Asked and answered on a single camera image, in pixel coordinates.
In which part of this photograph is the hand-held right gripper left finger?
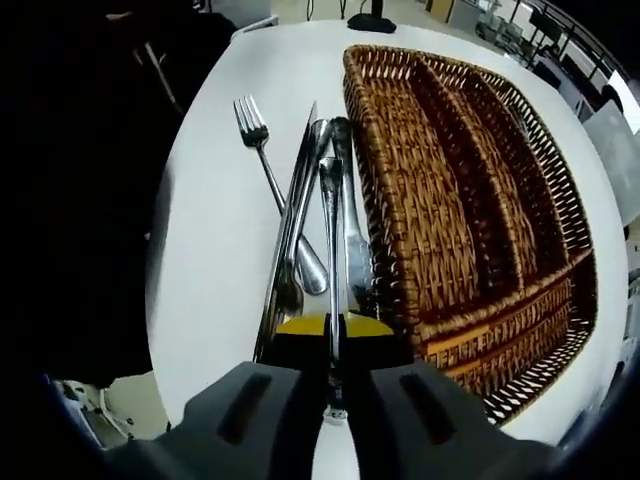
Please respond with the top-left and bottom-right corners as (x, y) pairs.
(167, 314), (332, 480)

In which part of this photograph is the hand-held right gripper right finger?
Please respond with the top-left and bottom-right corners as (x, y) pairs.
(333, 313), (506, 480)

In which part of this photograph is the steel table knife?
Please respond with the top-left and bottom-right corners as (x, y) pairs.
(330, 116), (377, 317)
(252, 99), (320, 364)

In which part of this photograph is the brown wicker utensil storage tray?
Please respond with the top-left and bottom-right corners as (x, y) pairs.
(342, 43), (599, 426)

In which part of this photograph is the person's dark clothing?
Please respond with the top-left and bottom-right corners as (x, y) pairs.
(0, 0), (241, 389)

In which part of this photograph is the large white office chair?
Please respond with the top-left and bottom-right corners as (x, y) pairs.
(583, 98), (640, 229)

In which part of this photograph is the black floor stand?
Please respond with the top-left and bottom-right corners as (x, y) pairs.
(346, 0), (399, 35)

